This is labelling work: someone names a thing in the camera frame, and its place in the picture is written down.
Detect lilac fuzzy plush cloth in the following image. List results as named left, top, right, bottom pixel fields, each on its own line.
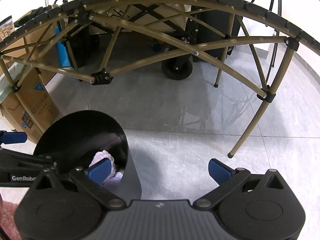
left=86, top=150, right=123, bottom=192

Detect black round trash bin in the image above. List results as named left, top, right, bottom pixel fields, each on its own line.
left=33, top=110, right=142, bottom=203

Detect cardboard bin with green liner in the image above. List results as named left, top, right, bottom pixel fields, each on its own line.
left=1, top=69, right=59, bottom=144

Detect olive folding slat table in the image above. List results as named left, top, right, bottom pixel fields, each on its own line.
left=1, top=0, right=319, bottom=158

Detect black suitcase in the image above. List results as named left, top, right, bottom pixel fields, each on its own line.
left=186, top=0, right=245, bottom=62

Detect black camera tripod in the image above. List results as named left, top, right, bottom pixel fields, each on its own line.
left=249, top=0, right=283, bottom=83

